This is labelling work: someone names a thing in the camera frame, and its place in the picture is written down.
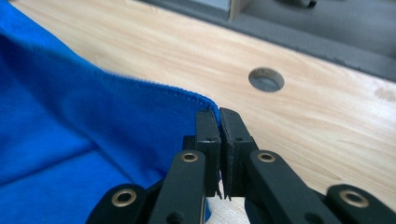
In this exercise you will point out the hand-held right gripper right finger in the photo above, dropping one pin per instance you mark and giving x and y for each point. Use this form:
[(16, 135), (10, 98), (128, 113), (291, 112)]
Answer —
[(233, 149)]

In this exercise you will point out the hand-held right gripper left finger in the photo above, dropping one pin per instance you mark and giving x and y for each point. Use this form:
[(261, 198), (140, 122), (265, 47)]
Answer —
[(208, 146)]

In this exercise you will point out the blue towel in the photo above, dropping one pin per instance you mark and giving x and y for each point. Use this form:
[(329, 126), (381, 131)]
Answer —
[(77, 124)]

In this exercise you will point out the dark rounded object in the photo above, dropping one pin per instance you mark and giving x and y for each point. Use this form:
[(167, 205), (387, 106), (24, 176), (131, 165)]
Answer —
[(299, 2)]

